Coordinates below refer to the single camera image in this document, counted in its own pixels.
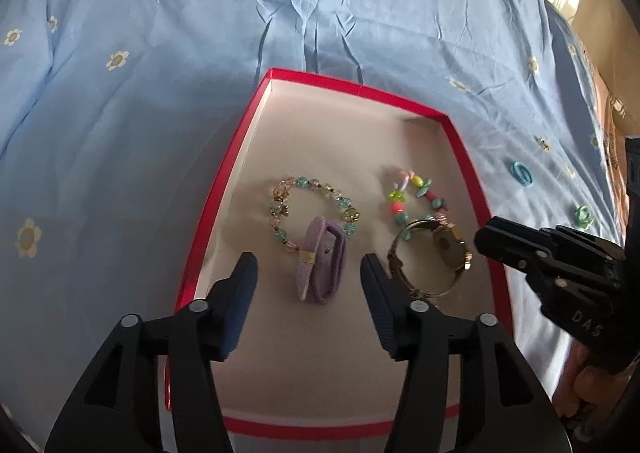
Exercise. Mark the light blue flowered bedsheet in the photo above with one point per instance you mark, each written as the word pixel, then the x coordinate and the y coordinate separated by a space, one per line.
pixel 116 115

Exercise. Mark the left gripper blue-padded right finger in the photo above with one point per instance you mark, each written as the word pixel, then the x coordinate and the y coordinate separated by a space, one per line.
pixel 388 301

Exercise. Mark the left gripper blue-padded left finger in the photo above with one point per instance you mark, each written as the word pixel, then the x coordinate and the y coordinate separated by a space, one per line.
pixel 229 301

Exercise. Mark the red cardboard box tray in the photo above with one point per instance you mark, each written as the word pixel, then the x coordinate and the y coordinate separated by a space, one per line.
pixel 309 146

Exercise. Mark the person's right hand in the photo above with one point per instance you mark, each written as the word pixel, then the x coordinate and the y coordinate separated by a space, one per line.
pixel 582 384

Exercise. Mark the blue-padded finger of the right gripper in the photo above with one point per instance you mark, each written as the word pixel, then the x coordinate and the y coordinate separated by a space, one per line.
pixel 511 244

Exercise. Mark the dark metal wristwatch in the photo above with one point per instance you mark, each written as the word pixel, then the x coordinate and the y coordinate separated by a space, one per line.
pixel 429 257

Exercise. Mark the pink blanket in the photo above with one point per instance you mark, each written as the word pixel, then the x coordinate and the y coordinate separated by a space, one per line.
pixel 613 146

